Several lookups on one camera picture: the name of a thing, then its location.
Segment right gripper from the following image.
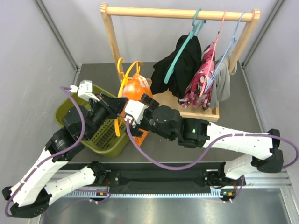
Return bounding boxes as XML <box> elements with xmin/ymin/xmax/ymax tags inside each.
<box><xmin>125</xmin><ymin>95</ymin><xmax>176</xmax><ymax>142</ymax></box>

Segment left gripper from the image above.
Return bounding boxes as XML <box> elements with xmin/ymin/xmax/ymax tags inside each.
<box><xmin>83</xmin><ymin>91</ymin><xmax>128</xmax><ymax>141</ymax></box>

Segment orange trousers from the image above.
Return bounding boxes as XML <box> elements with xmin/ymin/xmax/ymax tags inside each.
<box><xmin>122</xmin><ymin>73</ymin><xmax>155</xmax><ymax>147</ymax></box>

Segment yellow orange hanger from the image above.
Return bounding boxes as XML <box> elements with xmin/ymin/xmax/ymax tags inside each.
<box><xmin>114</xmin><ymin>57</ymin><xmax>143</xmax><ymax>137</ymax></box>

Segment pink camouflage trousers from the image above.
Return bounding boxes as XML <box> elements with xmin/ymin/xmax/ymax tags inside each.
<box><xmin>178</xmin><ymin>42</ymin><xmax>215</xmax><ymax>110</ymax></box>

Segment black trousers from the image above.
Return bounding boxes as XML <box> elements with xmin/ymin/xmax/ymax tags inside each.
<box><xmin>150</xmin><ymin>35</ymin><xmax>202</xmax><ymax>98</ymax></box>

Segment pink hanger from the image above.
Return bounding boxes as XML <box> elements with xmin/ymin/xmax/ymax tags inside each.
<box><xmin>199</xmin><ymin>10</ymin><xmax>227</xmax><ymax>97</ymax></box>

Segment teal hanger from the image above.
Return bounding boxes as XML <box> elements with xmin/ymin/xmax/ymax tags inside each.
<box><xmin>164</xmin><ymin>8</ymin><xmax>206</xmax><ymax>84</ymax></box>

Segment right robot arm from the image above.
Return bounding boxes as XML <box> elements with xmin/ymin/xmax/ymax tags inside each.
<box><xmin>124</xmin><ymin>94</ymin><xmax>284</xmax><ymax>185</ymax></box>

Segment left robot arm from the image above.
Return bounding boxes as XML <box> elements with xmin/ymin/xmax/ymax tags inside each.
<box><xmin>2</xmin><ymin>93</ymin><xmax>128</xmax><ymax>218</ymax></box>

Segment grey trousers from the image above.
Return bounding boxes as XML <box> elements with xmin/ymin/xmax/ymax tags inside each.
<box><xmin>209</xmin><ymin>47</ymin><xmax>238</xmax><ymax>109</ymax></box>

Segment blue hanger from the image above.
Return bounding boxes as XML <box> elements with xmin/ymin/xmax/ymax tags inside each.
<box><xmin>204</xmin><ymin>11</ymin><xmax>245</xmax><ymax>93</ymax></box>

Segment wooden clothes rack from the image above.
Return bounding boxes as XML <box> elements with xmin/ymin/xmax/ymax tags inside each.
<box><xmin>100</xmin><ymin>3</ymin><xmax>261</xmax><ymax>122</ymax></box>

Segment olive green plastic basket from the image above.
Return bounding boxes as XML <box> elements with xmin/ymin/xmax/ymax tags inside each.
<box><xmin>54</xmin><ymin>84</ymin><xmax>130</xmax><ymax>158</ymax></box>

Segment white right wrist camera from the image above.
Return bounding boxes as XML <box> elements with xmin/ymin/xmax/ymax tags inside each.
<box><xmin>124</xmin><ymin>99</ymin><xmax>148</xmax><ymax>124</ymax></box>

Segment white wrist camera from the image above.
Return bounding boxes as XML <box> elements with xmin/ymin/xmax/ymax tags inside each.
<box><xmin>70</xmin><ymin>80</ymin><xmax>99</xmax><ymax>102</ymax></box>
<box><xmin>124</xmin><ymin>99</ymin><xmax>148</xmax><ymax>124</ymax></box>

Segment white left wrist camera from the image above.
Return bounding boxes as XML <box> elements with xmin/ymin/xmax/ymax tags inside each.
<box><xmin>70</xmin><ymin>80</ymin><xmax>99</xmax><ymax>102</ymax></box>

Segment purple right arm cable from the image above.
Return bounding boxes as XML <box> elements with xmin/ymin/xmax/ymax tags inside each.
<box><xmin>125</xmin><ymin>119</ymin><xmax>299</xmax><ymax>170</ymax></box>

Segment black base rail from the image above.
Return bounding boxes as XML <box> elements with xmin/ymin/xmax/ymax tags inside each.
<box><xmin>79</xmin><ymin>169</ymin><xmax>246</xmax><ymax>194</ymax></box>

